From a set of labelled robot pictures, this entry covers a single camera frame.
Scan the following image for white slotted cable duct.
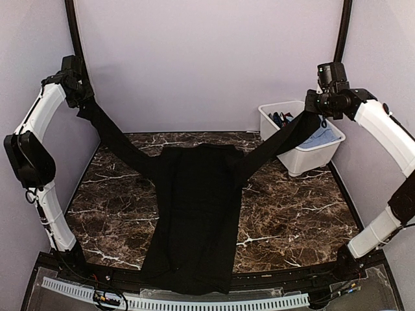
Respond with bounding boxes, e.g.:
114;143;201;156
41;277;310;310

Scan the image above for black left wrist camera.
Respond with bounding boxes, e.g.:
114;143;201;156
61;55;82;80

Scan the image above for red navy plaid shirt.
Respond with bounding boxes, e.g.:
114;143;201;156
268;112;294;128

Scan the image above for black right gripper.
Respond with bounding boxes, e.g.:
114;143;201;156
304;89;341;117

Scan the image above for white plastic bin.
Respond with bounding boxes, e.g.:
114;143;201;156
258;100;346;177

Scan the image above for black frame post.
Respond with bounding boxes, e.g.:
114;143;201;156
64;0;106;135
333;0;353;62

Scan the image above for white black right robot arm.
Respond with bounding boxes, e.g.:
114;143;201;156
305;89;414;281

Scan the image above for black long sleeve shirt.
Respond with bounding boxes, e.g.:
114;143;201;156
78;100;320;295

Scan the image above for black left frame post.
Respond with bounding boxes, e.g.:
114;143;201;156
64;0;106;135

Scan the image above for black right frame post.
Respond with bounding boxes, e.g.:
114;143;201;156
333;0;353;62

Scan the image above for light blue polo shirt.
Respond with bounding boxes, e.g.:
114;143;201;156
299;125;341;149

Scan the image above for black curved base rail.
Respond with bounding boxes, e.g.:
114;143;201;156
74;259;351;292

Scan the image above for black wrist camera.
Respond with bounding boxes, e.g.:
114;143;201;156
61;55;82;80
317;62;350;94

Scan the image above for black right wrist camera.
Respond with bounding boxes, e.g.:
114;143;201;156
317;62;350;94

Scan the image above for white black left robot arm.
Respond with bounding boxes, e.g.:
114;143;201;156
3;69;91;282

